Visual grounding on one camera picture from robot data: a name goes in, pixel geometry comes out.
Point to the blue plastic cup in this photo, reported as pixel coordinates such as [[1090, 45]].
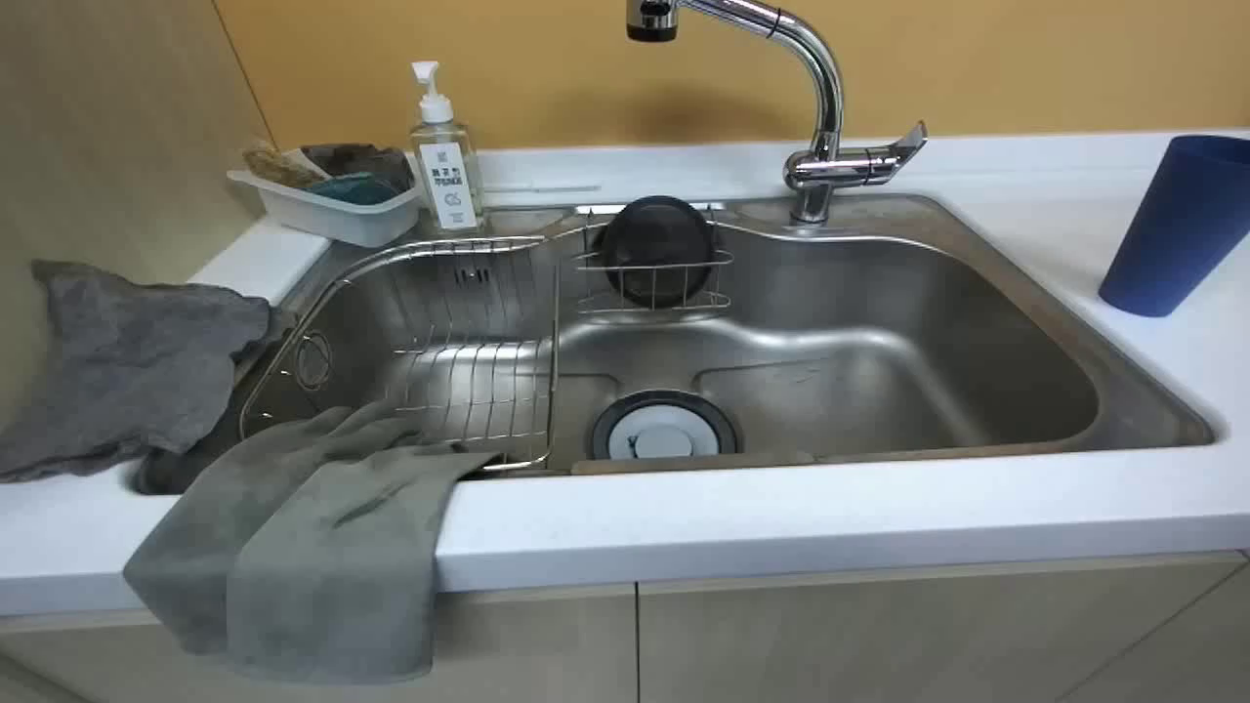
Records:
[[1179, 230]]

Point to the round sink drain strainer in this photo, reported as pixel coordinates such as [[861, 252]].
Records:
[[662, 429]]

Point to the stainless steel sink basin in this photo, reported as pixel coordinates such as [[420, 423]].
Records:
[[885, 355]]

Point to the clear soap pump bottle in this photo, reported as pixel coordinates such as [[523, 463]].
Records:
[[446, 170]]

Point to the white plastic tray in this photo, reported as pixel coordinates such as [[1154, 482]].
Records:
[[344, 216]]

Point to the teal sponge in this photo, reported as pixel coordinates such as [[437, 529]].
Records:
[[352, 188]]

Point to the dark rag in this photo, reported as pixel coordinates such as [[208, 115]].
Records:
[[364, 161]]

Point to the chrome kitchen faucet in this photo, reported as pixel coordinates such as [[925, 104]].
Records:
[[821, 79]]

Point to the grey-green towel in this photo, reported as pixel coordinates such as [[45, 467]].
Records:
[[325, 550]]

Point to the beige cabinet door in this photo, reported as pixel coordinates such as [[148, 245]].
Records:
[[394, 652], [939, 629]]

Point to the beige scrub brush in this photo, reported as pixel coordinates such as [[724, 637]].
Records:
[[274, 167]]

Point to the dark grey cloth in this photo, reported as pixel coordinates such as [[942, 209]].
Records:
[[123, 365]]

